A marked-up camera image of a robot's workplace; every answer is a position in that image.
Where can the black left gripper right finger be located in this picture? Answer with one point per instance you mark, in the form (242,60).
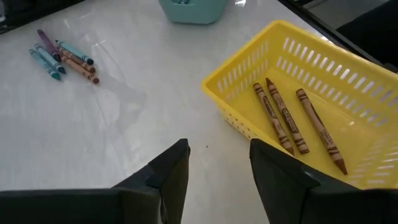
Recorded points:
(295,199)

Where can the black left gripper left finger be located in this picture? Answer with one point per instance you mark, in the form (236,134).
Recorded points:
(155,199)

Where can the yellow plastic basket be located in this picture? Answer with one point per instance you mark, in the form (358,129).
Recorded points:
(357,130)

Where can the teal crayon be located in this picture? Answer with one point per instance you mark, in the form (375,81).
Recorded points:
(73,51)
(43,63)
(49,58)

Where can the purple crayon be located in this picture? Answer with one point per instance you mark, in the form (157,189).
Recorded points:
(47,43)

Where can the teal plastic tray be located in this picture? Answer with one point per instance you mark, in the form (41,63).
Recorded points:
(196,14)

